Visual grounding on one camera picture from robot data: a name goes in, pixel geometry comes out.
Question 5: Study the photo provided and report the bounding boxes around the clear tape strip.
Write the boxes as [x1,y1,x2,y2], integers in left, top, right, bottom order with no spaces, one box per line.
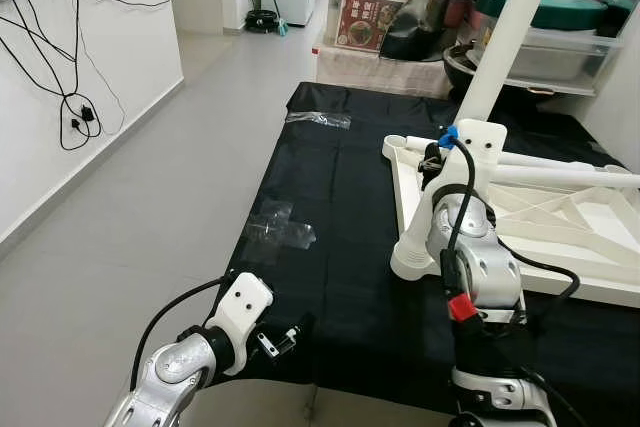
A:
[284,109,354,132]

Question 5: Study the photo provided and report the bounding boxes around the black coiled hose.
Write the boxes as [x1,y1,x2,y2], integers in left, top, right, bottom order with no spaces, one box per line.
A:
[242,8,282,34]

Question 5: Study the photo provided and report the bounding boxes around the black wok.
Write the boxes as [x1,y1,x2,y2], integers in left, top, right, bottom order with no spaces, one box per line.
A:
[442,40,566,100]

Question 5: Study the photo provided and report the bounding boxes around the white plastic children table top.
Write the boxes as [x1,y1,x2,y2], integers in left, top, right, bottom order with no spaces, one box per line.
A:
[382,131,640,309]

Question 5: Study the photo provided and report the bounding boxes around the black tablecloth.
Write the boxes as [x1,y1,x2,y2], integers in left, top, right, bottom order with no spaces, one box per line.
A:
[224,79,640,415]

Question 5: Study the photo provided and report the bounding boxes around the clear plastic storage container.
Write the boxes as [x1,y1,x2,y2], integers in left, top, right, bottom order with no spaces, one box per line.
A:
[468,19,633,100]

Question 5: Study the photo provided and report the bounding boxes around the beige patterned cloth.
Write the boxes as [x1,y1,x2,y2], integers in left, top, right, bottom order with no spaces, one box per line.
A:
[314,40,453,100]

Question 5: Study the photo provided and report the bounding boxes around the green pot lid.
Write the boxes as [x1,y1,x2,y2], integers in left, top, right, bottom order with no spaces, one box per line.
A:
[471,0,610,34]

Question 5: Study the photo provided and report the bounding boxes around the red printed carton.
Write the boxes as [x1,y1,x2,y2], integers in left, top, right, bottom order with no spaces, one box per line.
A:
[334,0,403,53]

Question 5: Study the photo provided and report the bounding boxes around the black power adapter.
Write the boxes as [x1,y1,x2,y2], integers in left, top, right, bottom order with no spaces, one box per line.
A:
[77,102,100,130]

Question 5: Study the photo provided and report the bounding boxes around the black hanging wall cables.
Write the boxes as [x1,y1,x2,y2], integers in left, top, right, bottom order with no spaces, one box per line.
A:
[0,0,126,153]

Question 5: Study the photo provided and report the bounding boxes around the black plastic bag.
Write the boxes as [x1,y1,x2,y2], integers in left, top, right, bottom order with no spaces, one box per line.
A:
[378,0,483,64]

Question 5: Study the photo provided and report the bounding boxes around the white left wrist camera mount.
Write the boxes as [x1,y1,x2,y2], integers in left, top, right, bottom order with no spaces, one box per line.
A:
[204,271,275,380]

